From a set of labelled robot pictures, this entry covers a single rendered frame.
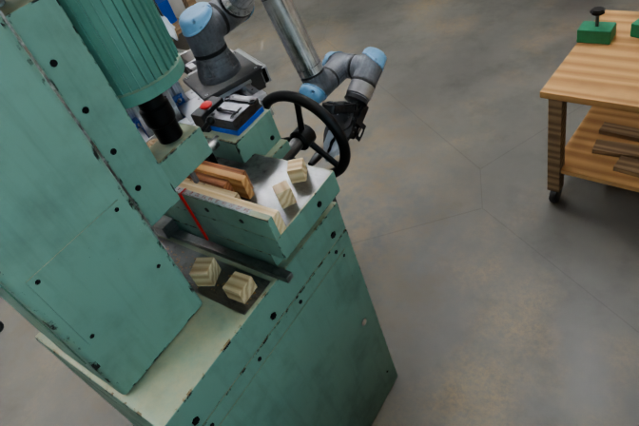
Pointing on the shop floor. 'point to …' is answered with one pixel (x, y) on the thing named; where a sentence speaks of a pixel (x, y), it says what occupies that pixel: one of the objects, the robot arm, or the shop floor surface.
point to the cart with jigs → (615, 110)
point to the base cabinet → (312, 358)
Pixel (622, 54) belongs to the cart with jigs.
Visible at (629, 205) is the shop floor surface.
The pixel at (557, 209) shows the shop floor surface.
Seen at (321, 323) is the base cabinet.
